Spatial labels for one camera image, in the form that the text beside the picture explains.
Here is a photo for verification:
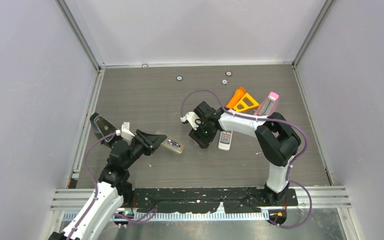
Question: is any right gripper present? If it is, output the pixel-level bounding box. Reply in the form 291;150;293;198
189;119;218;150

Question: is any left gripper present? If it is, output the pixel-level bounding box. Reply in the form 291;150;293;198
123;129;166;169

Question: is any white beige remote control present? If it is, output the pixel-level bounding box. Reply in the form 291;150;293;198
155;131;185;155

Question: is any white grey remote control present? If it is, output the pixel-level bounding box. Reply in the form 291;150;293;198
218;130;233;151

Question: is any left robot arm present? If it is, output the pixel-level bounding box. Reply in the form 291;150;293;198
49;129;167;240

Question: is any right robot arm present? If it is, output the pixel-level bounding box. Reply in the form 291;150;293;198
180;101;302;205

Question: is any yellow triangle ruler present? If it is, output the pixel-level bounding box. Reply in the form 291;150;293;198
233;93;260;113

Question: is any transparent black metronome cover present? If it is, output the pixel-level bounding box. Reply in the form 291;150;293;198
89;112;117;140

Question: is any pink metronome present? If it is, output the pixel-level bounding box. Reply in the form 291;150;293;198
253;92;280;116

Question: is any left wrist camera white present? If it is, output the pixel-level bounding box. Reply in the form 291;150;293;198
115;122;135;142

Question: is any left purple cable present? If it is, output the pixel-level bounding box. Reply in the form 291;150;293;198
65;131;118;240

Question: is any purple cable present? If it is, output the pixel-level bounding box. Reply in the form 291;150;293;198
65;131;118;240
180;89;313;230

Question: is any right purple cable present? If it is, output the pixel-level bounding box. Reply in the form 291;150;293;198
180;89;313;230

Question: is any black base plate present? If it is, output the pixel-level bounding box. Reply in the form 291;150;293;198
123;187;298;214

